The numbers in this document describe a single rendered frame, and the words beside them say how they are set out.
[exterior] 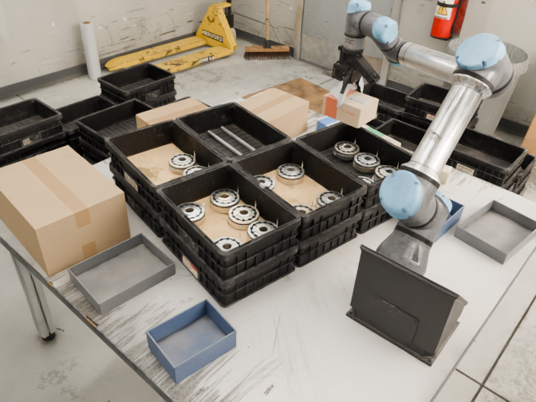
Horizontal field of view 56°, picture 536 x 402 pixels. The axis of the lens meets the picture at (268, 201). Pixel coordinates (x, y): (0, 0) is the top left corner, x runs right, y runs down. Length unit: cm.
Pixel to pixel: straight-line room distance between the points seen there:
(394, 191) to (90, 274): 99
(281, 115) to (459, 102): 105
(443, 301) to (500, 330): 138
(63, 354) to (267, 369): 124
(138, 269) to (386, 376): 84
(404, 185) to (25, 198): 118
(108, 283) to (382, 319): 85
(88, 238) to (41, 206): 18
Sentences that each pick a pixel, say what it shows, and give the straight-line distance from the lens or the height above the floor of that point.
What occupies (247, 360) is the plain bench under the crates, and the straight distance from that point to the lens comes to 147.
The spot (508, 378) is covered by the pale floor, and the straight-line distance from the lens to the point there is 257.
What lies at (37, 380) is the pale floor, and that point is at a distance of 243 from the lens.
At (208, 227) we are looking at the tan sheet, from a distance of 167.
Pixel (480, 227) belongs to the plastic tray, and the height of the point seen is 70.
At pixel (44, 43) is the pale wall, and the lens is 483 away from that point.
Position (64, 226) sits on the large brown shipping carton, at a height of 87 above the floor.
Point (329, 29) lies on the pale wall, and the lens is 508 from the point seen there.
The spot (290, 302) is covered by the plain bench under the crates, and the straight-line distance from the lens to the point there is 162.
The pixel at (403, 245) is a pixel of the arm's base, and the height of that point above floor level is 98.
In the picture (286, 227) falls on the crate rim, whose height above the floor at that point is 93.
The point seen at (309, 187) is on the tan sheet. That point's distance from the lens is 187.
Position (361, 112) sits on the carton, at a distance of 183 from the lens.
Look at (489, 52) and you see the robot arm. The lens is 145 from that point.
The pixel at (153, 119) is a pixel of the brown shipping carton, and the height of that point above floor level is 86.
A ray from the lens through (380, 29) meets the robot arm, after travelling 170.
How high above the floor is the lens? 189
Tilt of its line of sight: 36 degrees down
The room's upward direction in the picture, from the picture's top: 3 degrees clockwise
